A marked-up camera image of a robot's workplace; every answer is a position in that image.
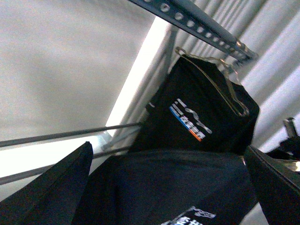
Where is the black printed t-shirt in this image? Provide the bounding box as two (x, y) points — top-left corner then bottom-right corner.
(72, 150), (257, 225)

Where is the black t-shirt on rack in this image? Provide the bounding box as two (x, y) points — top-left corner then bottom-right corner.
(130, 55), (259, 155)

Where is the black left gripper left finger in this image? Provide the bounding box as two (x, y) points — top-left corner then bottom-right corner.
(0, 142), (93, 225)

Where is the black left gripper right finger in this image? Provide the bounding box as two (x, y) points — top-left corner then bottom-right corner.
(244, 146), (300, 225)

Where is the dark metal clothes rack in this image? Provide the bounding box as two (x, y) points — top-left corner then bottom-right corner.
(0, 0), (258, 186)

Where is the clear plastic clothes hanger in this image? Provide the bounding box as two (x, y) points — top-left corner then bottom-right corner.
(174, 46), (249, 117)

